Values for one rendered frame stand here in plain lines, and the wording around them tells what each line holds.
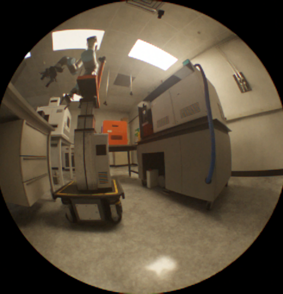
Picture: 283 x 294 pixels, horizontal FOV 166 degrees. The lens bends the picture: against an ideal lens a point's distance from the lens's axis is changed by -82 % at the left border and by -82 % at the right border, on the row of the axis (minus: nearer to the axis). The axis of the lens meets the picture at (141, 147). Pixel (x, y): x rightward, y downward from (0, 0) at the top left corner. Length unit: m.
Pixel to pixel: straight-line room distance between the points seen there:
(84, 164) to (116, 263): 0.70
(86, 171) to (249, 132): 2.19
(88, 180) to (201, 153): 0.89
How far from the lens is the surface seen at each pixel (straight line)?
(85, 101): 0.95
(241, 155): 1.93
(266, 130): 1.98
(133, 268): 0.59
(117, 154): 4.42
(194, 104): 0.95
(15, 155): 0.90
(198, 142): 0.80
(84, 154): 0.80
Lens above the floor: 0.54
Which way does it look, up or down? 4 degrees up
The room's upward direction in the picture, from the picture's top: 4 degrees counter-clockwise
